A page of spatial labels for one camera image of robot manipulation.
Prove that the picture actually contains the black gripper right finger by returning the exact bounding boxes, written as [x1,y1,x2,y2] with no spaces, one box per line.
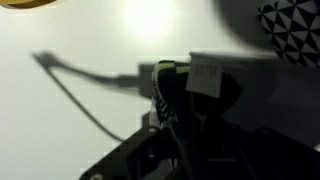
[185,50,320,180]

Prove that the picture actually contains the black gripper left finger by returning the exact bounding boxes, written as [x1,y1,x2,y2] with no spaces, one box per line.
[79,62,178,180]

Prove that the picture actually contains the blue top patterned cube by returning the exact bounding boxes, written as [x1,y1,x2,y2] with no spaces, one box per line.
[257,0,320,70]

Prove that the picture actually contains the yellow banana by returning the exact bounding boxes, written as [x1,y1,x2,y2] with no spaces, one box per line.
[0,0,60,10]

